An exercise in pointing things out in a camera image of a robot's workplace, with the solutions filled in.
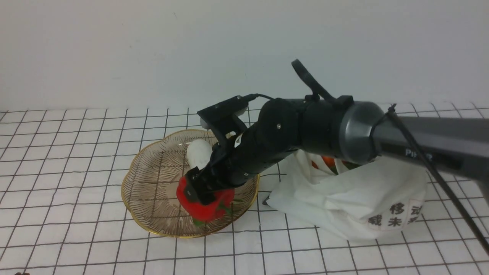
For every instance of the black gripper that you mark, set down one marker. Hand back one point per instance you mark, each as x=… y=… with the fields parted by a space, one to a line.
x=246 y=156

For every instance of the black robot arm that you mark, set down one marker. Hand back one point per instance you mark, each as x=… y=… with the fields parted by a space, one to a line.
x=356 y=132

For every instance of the white cloth tote bag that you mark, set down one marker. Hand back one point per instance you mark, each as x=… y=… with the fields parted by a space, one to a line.
x=366 y=202

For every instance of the white garlic bulb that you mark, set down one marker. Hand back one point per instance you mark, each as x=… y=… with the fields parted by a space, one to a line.
x=198 y=154

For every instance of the orange carrot with green top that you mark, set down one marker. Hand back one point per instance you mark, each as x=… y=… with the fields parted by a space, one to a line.
x=329 y=162

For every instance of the white grid tablecloth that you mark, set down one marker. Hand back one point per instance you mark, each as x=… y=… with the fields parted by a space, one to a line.
x=62 y=212

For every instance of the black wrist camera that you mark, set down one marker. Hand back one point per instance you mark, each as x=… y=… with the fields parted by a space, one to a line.
x=223 y=118

